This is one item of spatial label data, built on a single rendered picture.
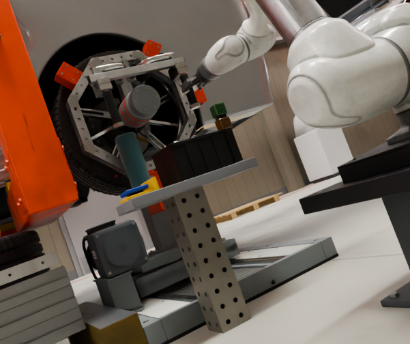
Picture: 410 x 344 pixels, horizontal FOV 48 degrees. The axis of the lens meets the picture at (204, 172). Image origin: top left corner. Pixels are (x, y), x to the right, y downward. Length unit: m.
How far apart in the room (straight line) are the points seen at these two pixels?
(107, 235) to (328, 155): 6.36
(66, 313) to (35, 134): 0.59
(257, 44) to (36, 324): 1.19
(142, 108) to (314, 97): 1.11
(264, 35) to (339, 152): 6.43
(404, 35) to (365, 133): 8.86
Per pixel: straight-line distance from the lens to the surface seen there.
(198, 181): 1.35
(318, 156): 7.87
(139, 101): 1.92
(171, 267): 2.00
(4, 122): 1.59
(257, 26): 1.69
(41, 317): 1.60
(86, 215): 6.53
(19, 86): 1.63
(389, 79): 0.97
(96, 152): 2.00
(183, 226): 1.36
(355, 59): 0.94
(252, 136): 8.03
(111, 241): 1.71
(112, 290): 1.77
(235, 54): 1.60
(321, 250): 1.81
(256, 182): 7.85
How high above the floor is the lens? 0.37
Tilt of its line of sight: 3 degrees up
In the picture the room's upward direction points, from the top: 20 degrees counter-clockwise
